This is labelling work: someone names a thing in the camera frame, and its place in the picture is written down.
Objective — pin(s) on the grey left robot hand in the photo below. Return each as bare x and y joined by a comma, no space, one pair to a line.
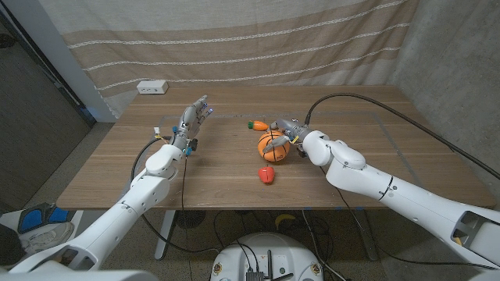
189,119

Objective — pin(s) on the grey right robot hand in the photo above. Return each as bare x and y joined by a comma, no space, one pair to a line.
293,128

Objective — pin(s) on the orange toy basketball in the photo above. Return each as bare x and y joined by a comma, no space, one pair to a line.
275,154

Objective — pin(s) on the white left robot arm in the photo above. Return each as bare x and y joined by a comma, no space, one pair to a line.
125,207

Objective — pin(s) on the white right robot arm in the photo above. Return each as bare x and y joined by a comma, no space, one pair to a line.
390,187

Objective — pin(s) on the orange toy carrot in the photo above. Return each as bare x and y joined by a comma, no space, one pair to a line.
259,125

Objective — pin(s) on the yellow toy banana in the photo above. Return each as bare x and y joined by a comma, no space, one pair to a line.
284,218

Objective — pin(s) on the white power strip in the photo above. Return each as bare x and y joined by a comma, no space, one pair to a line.
152,87

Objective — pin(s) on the beige striped backdrop cloth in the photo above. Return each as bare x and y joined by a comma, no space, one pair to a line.
234,31

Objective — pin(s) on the black round fan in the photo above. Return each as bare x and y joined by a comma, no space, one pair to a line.
190,218

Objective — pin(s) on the white table leg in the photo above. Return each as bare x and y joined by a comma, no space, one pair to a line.
165,234

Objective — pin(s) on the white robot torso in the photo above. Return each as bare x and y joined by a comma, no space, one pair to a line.
265,253

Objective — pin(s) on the grey table leg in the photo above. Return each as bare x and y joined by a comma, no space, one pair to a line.
367,238

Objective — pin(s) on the blue and black shoe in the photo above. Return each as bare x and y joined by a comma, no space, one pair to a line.
35,216

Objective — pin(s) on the white sneaker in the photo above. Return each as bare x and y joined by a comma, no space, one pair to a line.
48,236

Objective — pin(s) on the dark perforated wall panel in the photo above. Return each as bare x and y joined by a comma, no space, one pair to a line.
31,125

